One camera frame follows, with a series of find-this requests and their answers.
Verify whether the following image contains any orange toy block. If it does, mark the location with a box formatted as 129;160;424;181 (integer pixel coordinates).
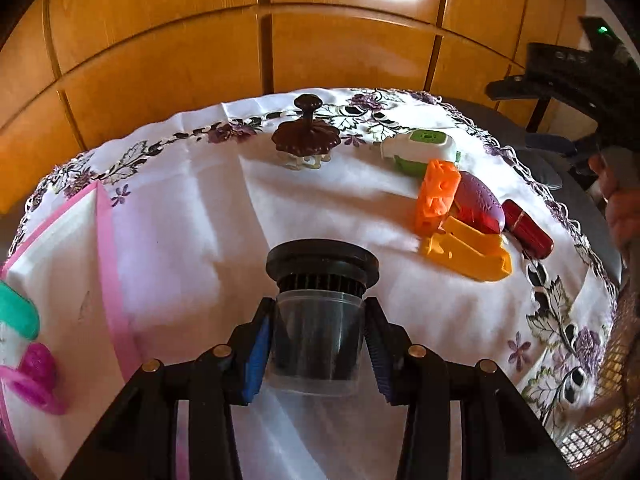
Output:
414;159;461;237

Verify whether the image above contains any wooden wardrobe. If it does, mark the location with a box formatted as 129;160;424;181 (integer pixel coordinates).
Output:
0;0;640;216

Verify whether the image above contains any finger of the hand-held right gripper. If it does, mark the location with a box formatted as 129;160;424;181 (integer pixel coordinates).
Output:
485;76;556;102
525;132;601;175

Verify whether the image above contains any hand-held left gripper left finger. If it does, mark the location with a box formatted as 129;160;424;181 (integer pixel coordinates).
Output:
60;297;276;480

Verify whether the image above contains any person's right hand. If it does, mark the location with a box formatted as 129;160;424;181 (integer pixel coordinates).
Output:
587;152;640;261

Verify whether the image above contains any wicker chair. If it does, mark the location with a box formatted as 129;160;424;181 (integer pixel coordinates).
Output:
555;285;640;472

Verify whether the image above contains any teal plastic toy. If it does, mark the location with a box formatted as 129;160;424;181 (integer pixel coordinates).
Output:
0;280;41;341

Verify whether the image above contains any yellow toy boat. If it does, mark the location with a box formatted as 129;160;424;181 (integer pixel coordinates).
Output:
420;216;513;282

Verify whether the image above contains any brown flower-shaped scalp massager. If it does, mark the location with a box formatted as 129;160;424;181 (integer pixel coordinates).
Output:
271;94;342;170

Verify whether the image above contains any white and green device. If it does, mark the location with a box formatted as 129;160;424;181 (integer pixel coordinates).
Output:
381;129;462;177

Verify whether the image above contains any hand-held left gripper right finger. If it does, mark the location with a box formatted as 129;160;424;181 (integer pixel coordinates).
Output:
364;297;576;480

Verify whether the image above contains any pink shallow box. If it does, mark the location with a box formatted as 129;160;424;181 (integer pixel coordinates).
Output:
0;185;191;480

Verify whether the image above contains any red cylinder case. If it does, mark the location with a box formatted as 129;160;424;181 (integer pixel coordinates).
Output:
501;200;555;258

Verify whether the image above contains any black filter with clear cup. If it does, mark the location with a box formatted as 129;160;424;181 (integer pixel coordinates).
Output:
265;242;381;396

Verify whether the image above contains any magenta plastic toy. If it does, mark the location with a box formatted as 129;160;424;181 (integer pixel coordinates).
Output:
0;342;68;416

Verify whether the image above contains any white embroidered floral tablecloth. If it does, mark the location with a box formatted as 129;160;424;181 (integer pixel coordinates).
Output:
7;87;621;480

